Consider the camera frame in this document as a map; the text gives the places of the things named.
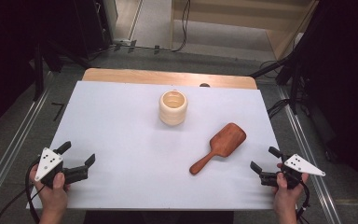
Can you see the wooden spatula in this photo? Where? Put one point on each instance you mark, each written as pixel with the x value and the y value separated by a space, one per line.
pixel 227 140

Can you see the person's right hand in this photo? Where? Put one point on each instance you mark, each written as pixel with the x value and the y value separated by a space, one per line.
pixel 286 199

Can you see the black equipment cabinet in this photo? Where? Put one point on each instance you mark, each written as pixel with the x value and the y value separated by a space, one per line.
pixel 90 25

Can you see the white table board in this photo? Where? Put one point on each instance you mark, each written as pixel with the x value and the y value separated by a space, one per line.
pixel 121 140

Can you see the wooden table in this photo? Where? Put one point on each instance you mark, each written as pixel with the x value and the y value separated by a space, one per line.
pixel 136 76

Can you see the black metal stand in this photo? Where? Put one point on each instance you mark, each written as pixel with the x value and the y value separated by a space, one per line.
pixel 293 81
pixel 38 71

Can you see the person's left hand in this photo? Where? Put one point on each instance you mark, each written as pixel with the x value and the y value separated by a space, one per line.
pixel 53 196

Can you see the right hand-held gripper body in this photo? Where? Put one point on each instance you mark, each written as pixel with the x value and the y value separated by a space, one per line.
pixel 301 165

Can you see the metal floor rail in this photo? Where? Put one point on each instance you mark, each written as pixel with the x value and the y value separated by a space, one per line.
pixel 307 149
pixel 15 146

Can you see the cream ribbed wooden cup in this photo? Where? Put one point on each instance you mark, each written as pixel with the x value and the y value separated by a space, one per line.
pixel 173 112

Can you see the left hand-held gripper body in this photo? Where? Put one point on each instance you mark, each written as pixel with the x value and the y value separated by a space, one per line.
pixel 48 163

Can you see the light wooden shelf unit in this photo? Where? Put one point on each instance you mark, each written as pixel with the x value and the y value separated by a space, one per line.
pixel 230 12

